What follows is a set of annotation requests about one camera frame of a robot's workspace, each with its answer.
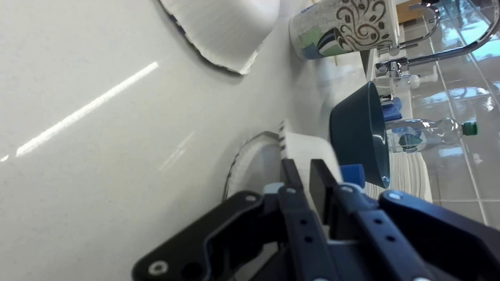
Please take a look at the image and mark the small blue cup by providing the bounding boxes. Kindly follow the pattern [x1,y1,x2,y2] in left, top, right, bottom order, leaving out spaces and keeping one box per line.
[340,162,367,184]

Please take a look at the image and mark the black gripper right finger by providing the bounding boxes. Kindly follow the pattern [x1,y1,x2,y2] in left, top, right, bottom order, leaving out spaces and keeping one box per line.
[309,157,500,281]

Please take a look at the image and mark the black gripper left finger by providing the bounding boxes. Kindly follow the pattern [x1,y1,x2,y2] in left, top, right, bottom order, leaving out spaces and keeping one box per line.
[131,157,340,281]

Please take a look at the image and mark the brown box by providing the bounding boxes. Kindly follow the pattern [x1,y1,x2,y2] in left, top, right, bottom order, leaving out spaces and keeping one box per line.
[397,0,425,25]

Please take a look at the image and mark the black patterned paper cup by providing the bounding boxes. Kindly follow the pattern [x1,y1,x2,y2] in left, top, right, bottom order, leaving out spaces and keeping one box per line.
[287,0,401,60]

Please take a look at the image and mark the small blue container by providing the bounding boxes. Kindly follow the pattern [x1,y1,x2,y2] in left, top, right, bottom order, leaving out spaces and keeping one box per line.
[381,95,406,123]

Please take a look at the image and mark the dark blue bowl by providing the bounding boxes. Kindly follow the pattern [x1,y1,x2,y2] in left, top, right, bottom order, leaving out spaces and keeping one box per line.
[328,79,392,190]

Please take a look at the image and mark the clear bottle green cap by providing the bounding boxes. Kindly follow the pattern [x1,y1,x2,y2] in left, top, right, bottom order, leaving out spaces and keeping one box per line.
[384,117,480,156]

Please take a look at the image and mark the chrome kitchen faucet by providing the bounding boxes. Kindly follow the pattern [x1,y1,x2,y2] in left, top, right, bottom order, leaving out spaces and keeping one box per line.
[373,0,500,79]

